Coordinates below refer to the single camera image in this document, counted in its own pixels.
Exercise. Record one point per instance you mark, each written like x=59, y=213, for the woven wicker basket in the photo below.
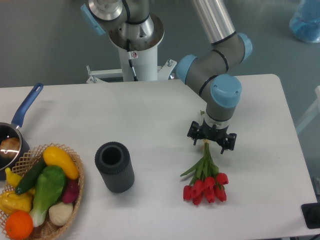
x=46, y=231

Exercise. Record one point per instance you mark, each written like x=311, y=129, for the blue handled saucepan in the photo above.
x=12, y=130

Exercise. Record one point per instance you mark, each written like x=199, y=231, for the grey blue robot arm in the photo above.
x=207, y=76

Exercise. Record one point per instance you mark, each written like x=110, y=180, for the bread roll in pan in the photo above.
x=9, y=148

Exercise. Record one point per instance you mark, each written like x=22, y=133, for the black device at edge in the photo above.
x=311, y=214

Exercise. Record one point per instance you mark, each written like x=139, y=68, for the yellow banana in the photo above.
x=13, y=179

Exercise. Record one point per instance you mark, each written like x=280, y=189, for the white frame at right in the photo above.
x=312, y=111

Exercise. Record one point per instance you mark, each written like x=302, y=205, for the green bok choy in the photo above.
x=49, y=187

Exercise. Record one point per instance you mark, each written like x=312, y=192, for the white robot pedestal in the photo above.
x=137, y=46

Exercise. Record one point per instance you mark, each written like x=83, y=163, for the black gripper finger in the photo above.
x=227, y=142
x=195, y=132

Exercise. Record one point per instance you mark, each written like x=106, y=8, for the red tulip bouquet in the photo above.
x=207, y=181

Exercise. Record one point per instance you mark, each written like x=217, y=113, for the green cucumber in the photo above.
x=30, y=178

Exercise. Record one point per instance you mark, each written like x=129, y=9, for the blue plastic bag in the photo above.
x=305, y=22

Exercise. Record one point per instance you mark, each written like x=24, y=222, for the purple red radish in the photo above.
x=71, y=192

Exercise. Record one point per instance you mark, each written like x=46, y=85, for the dark grey ribbed vase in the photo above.
x=113, y=161

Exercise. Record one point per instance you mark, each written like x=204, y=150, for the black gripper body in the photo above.
x=213, y=133

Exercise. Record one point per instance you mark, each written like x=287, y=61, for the yellow pumpkin gourd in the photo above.
x=11, y=202

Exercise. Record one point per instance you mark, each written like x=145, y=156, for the orange fruit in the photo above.
x=19, y=225

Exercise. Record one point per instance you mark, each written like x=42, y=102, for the white garlic bulb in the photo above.
x=60, y=213

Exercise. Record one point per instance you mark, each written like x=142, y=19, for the yellow squash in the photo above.
x=54, y=155

